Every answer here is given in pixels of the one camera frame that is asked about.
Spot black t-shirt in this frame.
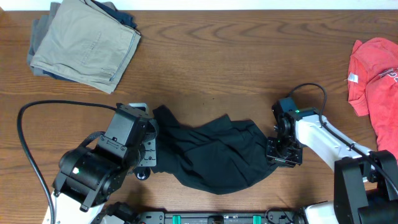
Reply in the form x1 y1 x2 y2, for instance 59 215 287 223
152 105 277 195

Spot red printed t-shirt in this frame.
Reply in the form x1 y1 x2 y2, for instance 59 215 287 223
347 37 397 157

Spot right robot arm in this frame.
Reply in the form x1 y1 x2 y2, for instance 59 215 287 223
266 103 397 223

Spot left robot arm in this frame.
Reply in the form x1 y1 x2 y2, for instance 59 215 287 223
43 115 159 223

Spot khaki folded trousers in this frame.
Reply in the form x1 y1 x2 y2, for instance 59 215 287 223
30 0 141 94

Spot right black cable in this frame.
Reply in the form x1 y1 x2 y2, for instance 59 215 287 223
285 82 398 197

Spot black cable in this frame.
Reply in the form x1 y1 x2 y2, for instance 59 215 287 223
17 100 119 224
285 82 398 197

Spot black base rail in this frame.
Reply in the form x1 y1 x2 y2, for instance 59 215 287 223
93 202 307 224

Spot left black cable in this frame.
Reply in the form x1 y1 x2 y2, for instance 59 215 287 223
17 100 119 224

